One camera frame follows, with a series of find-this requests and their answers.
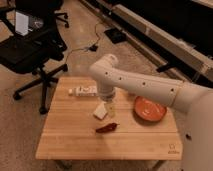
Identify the black floor plate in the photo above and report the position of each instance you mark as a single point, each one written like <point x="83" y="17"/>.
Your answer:
<point x="115" y="35"/>

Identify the white labelled bottle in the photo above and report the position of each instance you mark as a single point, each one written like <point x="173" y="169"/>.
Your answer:
<point x="84" y="91"/>

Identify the long wooden beam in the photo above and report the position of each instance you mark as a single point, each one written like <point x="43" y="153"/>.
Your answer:
<point x="185" y="53"/>

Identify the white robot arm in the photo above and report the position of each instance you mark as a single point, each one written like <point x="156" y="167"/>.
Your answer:
<point x="194" y="100"/>

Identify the wooden table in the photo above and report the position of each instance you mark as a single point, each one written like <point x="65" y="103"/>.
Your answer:
<point x="69" y="131"/>

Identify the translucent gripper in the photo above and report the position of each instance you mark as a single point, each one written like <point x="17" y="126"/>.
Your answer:
<point x="110" y="108"/>

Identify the white sponge block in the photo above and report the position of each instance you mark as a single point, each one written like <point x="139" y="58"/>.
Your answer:
<point x="100" y="112"/>

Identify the white box on chair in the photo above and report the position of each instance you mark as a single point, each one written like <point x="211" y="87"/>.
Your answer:
<point x="21" y="23"/>

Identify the orange ceramic bowl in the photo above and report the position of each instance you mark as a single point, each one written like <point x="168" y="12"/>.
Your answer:
<point x="148" y="110"/>

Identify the black office chair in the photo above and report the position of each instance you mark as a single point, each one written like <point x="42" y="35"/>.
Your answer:
<point x="29" y="53"/>

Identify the red chili pepper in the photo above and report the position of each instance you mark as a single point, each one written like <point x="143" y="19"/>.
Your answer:
<point x="107" y="128"/>

